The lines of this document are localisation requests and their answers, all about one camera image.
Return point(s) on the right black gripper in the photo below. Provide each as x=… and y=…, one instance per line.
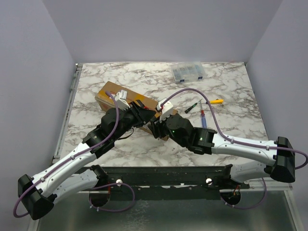
x=157, y=127

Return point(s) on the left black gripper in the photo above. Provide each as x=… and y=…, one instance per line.
x=142, y=115

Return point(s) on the brown cardboard express box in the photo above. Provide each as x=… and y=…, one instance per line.
x=113, y=122

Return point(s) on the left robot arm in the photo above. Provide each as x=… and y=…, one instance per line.
x=41, y=192

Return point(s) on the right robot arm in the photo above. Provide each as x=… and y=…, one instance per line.
x=274, y=159

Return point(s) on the green black screwdriver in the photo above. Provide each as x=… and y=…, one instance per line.
x=191, y=107

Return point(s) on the blue red screwdriver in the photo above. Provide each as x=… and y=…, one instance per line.
x=203, y=119

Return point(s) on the clear plastic screw organizer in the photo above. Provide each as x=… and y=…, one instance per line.
x=188, y=72

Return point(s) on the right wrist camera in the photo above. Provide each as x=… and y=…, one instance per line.
x=165, y=109

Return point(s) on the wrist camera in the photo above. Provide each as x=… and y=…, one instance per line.
x=120, y=99
x=165, y=109

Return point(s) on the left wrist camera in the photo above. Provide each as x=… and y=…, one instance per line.
x=120, y=99

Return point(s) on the yellow handled screwdriver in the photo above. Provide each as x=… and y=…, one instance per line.
x=217, y=101

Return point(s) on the black mounting rail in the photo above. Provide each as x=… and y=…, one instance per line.
x=147, y=182

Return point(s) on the aluminium frame rail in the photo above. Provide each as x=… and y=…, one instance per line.
x=251, y=185

